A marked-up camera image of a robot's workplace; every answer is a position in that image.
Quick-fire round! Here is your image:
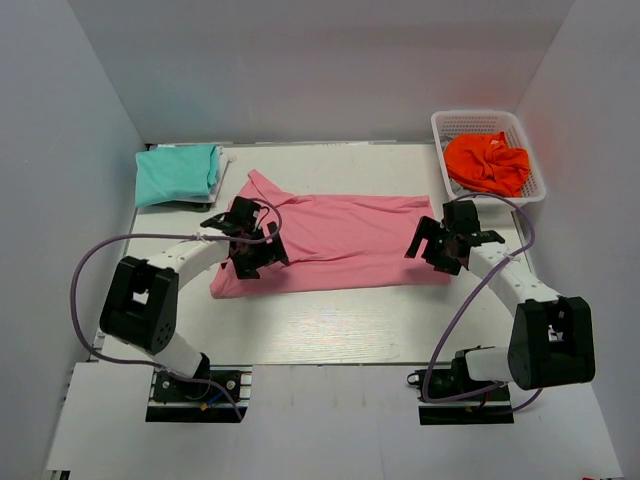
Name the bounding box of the folded teal t-shirt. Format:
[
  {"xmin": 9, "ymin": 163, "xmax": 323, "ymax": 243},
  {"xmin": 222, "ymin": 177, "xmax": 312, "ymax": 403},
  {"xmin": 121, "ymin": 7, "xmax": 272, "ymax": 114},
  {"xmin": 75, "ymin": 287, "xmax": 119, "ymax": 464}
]
[{"xmin": 135, "ymin": 144, "xmax": 219, "ymax": 208}]

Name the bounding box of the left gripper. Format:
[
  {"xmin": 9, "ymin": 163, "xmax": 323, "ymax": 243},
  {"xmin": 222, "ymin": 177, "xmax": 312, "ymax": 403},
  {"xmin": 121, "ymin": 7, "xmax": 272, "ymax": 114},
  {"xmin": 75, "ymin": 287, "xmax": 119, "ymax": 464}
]
[{"xmin": 232, "ymin": 221, "xmax": 289, "ymax": 279}]

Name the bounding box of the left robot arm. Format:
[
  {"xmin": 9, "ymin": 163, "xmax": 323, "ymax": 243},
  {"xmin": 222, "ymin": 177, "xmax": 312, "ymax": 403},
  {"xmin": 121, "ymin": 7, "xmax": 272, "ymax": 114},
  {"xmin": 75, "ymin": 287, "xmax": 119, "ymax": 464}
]
[{"xmin": 100, "ymin": 196, "xmax": 289, "ymax": 399}]

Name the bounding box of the white folded cloth under teal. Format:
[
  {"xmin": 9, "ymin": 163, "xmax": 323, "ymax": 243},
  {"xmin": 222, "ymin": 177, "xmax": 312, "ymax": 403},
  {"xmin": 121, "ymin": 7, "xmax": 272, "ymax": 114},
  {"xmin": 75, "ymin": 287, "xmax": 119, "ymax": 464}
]
[{"xmin": 186, "ymin": 149, "xmax": 236, "ymax": 205}]

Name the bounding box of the orange t-shirt in basket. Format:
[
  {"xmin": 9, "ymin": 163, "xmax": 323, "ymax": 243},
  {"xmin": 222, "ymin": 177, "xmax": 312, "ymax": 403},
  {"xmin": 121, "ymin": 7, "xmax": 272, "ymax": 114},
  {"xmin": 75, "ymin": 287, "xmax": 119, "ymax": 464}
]
[{"xmin": 444, "ymin": 132, "xmax": 531, "ymax": 198}]

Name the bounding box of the grey cloth in basket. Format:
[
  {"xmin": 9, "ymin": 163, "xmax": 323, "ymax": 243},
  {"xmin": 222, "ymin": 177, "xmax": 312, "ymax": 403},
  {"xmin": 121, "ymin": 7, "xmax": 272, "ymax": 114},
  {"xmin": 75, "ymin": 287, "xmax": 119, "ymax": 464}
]
[{"xmin": 445, "ymin": 178, "xmax": 498, "ymax": 204}]

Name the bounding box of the white plastic basket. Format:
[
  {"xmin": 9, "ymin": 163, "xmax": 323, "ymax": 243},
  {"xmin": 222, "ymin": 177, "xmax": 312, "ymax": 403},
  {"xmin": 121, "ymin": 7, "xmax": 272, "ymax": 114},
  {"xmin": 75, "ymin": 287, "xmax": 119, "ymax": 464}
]
[{"xmin": 431, "ymin": 110, "xmax": 546, "ymax": 209}]

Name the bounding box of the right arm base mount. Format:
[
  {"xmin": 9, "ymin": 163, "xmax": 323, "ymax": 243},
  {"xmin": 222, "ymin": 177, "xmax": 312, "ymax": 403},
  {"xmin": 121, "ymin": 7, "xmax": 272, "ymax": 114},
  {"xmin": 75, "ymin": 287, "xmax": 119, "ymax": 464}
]
[{"xmin": 406, "ymin": 368, "xmax": 514, "ymax": 426}]

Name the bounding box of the pink t-shirt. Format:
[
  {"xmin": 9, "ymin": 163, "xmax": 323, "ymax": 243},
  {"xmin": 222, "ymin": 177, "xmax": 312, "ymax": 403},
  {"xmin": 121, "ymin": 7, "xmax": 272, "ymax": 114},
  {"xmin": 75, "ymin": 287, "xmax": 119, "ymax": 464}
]
[{"xmin": 209, "ymin": 170, "xmax": 450, "ymax": 299}]

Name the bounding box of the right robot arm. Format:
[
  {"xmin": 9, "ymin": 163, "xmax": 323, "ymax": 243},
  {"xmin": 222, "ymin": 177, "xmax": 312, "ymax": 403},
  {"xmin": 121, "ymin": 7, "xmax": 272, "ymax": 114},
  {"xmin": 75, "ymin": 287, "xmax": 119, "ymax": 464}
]
[{"xmin": 406, "ymin": 195, "xmax": 596, "ymax": 403}]

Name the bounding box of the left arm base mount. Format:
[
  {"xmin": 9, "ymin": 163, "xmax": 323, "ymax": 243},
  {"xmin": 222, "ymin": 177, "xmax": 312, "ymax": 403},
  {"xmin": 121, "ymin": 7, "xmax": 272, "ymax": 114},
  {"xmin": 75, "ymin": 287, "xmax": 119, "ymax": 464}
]
[{"xmin": 145, "ymin": 366, "xmax": 252, "ymax": 424}]

